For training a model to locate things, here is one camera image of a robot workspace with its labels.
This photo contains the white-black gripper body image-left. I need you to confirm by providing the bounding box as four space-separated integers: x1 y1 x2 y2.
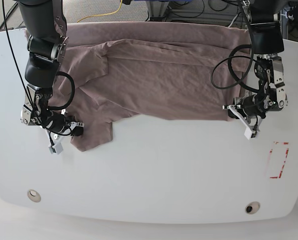
40 109 85 145

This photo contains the white-black gripper body image-right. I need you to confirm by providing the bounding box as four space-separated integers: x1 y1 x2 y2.
222 94 266 131

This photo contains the mauve t-shirt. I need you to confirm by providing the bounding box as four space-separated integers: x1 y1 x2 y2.
61 22 250 152

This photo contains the black robot arm image-left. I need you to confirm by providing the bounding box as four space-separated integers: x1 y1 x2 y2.
17 0 84 137

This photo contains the red tape rectangle marking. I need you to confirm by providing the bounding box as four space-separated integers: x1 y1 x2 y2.
265 141 290 179

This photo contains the left table grommet hole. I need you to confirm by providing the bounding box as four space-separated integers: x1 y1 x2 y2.
27 189 42 203

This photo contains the table grommet hole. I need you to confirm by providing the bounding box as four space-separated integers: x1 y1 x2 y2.
245 201 261 215
27 189 42 203

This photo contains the right table grommet hole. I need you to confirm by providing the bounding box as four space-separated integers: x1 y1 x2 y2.
245 201 261 215

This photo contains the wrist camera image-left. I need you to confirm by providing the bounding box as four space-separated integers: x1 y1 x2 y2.
48 143 64 155

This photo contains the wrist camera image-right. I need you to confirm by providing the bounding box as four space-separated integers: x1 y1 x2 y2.
244 128 259 140

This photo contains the yellow cable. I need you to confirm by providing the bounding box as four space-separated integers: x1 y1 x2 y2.
77 0 122 24

